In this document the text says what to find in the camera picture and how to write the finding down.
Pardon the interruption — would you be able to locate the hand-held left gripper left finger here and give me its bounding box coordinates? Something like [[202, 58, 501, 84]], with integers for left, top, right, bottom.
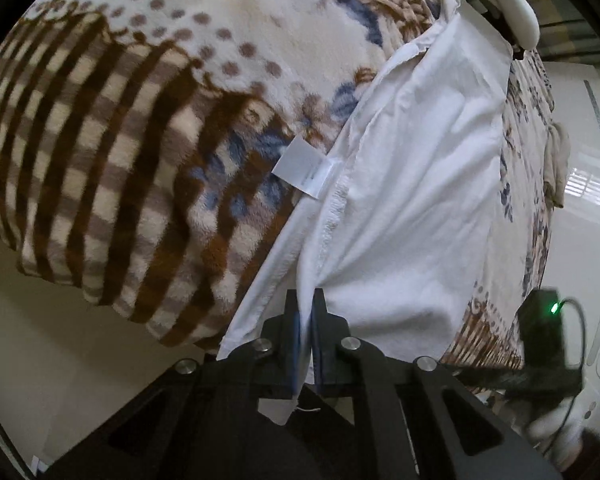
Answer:
[[45, 288, 312, 480]]

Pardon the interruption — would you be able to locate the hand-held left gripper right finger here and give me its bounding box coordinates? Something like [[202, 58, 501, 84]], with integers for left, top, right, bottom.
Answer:
[[312, 287, 564, 480]]

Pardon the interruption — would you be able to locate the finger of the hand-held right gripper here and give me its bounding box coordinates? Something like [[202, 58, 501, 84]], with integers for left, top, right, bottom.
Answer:
[[455, 366, 531, 397]]

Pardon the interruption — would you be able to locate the white small garment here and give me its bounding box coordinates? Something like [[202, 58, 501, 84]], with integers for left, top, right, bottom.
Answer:
[[215, 0, 516, 427]]

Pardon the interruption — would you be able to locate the brown floral checked blanket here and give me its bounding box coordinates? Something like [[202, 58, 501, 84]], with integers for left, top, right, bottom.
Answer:
[[0, 0, 557, 397]]

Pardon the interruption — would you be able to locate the beige crumpled cloth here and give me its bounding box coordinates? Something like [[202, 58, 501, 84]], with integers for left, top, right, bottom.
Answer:
[[542, 122, 574, 211]]

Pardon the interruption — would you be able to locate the black cable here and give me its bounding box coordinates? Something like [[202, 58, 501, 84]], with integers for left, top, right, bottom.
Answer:
[[544, 298, 588, 457]]

